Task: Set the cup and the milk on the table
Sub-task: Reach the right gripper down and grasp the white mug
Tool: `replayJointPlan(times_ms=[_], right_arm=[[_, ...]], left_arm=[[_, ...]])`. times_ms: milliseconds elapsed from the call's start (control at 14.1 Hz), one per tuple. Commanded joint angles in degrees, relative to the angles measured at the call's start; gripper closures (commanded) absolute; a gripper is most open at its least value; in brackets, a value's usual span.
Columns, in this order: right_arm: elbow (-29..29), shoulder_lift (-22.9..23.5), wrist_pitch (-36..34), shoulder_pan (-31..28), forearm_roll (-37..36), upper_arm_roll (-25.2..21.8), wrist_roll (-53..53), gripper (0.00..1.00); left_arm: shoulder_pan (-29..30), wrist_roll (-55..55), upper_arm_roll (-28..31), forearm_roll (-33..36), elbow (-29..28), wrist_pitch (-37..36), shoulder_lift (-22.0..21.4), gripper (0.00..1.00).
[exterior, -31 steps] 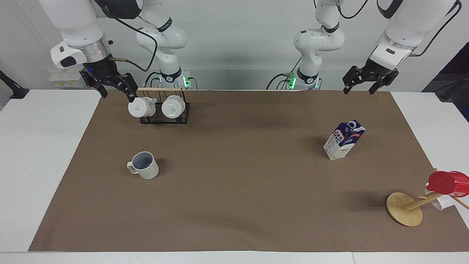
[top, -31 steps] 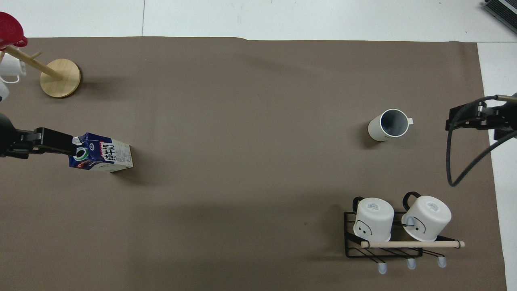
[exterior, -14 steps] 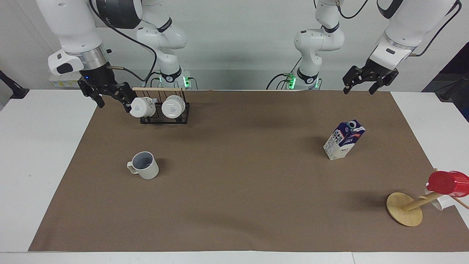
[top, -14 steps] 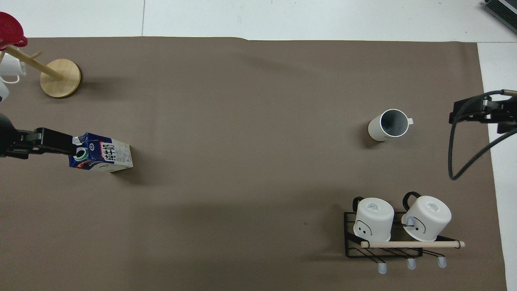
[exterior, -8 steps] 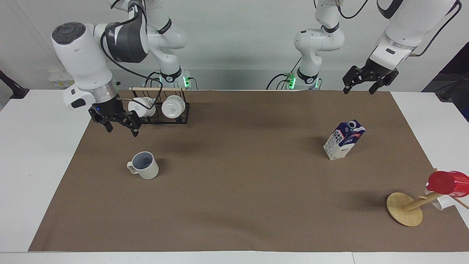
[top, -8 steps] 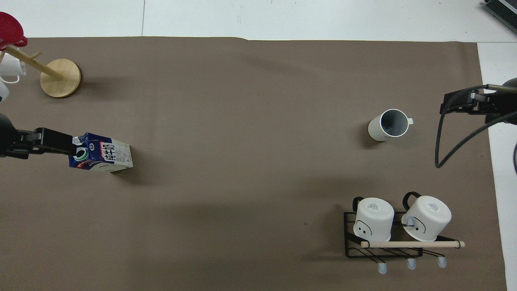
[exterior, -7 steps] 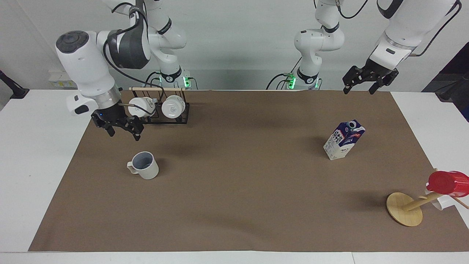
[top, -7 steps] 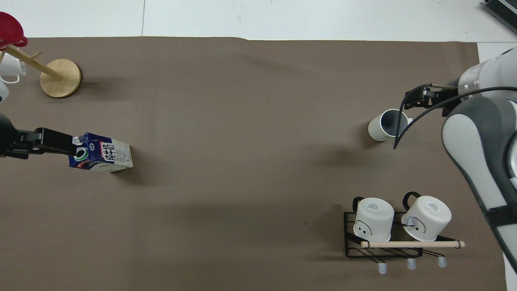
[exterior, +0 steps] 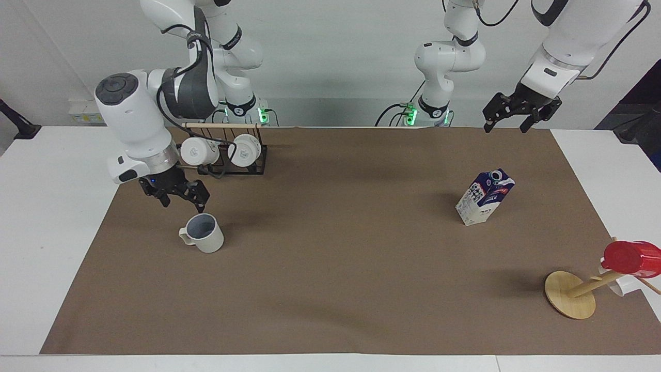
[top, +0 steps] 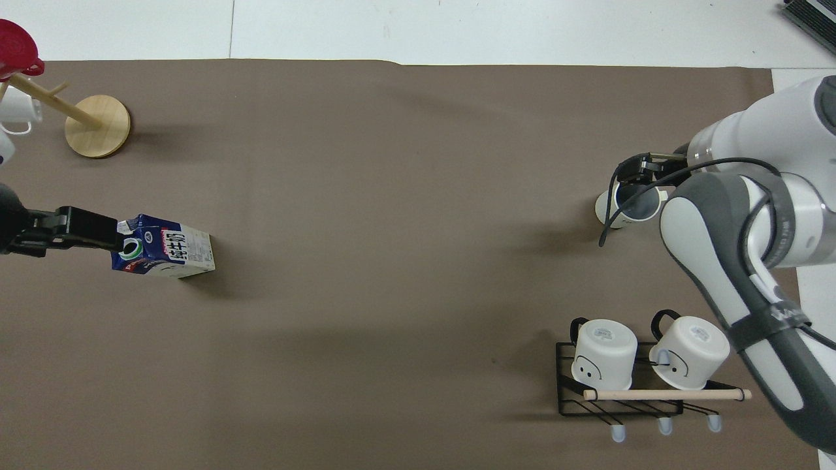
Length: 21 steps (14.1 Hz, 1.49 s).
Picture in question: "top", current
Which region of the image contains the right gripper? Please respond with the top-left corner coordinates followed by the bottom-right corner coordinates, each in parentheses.
top-left (643, 145), bottom-right (692, 189)

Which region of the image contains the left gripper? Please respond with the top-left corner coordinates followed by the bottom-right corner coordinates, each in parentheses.
top-left (0, 184), bottom-right (41, 257)

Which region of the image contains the white cup dark inside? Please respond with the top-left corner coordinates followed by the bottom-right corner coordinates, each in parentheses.
top-left (594, 181), bottom-right (670, 230)

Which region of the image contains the blue and white milk carton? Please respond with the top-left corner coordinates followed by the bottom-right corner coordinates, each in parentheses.
top-left (110, 214), bottom-right (216, 280)

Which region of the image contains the red cup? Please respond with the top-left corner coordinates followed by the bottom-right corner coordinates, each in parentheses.
top-left (0, 18), bottom-right (46, 83)

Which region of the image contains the plain white mug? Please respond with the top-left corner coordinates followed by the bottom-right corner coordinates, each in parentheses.
top-left (0, 88), bottom-right (44, 136)

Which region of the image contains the wooden mug tree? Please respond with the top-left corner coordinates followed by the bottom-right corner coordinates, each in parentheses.
top-left (0, 72), bottom-right (131, 159)

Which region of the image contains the black cable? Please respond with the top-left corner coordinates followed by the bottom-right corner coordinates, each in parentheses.
top-left (599, 153), bottom-right (654, 248)
top-left (620, 159), bottom-right (784, 278)

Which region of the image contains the white cup black handle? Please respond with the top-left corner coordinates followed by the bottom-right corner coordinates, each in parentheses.
top-left (649, 309), bottom-right (732, 392)
top-left (570, 317), bottom-right (639, 393)

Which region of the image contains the black wire rack wooden rod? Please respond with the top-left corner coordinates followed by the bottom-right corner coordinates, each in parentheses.
top-left (555, 339), bottom-right (753, 445)

